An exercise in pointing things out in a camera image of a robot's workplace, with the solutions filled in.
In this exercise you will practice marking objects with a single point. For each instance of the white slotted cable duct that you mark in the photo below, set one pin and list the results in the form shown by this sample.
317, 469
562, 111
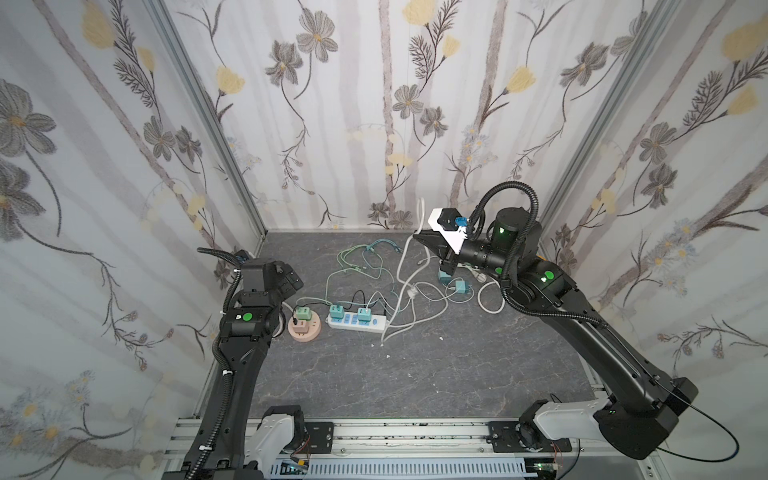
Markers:
407, 468

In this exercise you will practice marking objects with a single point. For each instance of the round pink power socket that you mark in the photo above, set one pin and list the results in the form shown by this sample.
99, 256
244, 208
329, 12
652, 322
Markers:
304, 331

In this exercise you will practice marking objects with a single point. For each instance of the green USB charger plug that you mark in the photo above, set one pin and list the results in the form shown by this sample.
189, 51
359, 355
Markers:
303, 313

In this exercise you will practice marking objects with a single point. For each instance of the teal charger plug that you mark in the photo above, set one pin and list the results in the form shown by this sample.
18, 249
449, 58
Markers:
336, 312
460, 287
444, 278
364, 315

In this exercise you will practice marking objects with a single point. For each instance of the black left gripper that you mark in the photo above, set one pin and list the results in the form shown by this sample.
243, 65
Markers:
287, 280

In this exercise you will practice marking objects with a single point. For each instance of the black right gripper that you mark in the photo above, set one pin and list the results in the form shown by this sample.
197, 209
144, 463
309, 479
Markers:
447, 252

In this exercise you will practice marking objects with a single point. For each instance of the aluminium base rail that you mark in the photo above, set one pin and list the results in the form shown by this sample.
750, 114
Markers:
477, 438

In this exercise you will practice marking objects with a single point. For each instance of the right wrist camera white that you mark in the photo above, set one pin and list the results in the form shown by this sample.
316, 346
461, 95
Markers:
451, 225

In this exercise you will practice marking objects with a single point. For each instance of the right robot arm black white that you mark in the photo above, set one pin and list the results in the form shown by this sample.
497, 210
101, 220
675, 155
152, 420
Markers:
643, 404

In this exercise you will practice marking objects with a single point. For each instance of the white blue power strip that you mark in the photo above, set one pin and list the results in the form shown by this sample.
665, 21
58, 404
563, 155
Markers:
351, 322

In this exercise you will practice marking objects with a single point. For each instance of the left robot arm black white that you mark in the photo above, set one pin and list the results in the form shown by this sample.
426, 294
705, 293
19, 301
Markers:
220, 448

